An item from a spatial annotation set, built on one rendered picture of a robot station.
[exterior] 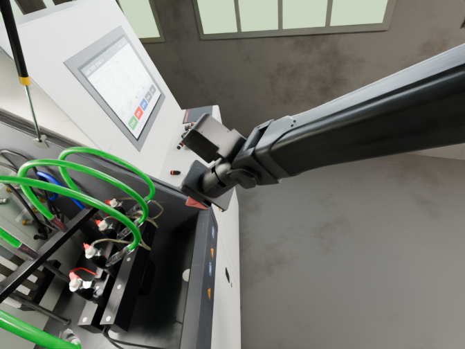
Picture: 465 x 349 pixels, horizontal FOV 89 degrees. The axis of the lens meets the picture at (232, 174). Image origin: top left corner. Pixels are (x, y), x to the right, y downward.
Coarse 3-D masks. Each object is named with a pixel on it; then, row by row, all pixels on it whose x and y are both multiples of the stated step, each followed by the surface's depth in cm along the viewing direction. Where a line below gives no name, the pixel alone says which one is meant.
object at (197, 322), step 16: (208, 224) 81; (208, 240) 78; (192, 256) 73; (208, 256) 76; (192, 272) 69; (192, 288) 65; (192, 304) 62; (208, 304) 70; (192, 320) 60; (208, 320) 68; (192, 336) 57; (208, 336) 66
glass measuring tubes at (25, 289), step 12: (0, 240) 64; (0, 252) 62; (12, 252) 67; (0, 264) 62; (12, 264) 67; (60, 264) 79; (0, 276) 63; (36, 276) 72; (48, 276) 74; (24, 288) 69; (36, 288) 71; (12, 300) 66; (36, 300) 70
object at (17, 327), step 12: (0, 312) 29; (0, 324) 28; (12, 324) 29; (24, 324) 30; (24, 336) 29; (36, 336) 30; (48, 336) 31; (48, 348) 31; (60, 348) 32; (72, 348) 34
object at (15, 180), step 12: (0, 180) 42; (12, 180) 42; (24, 180) 42; (36, 180) 43; (60, 192) 44; (72, 192) 45; (96, 204) 47; (120, 216) 50; (0, 228) 54; (132, 228) 52; (12, 240) 57; (24, 252) 59; (120, 252) 60
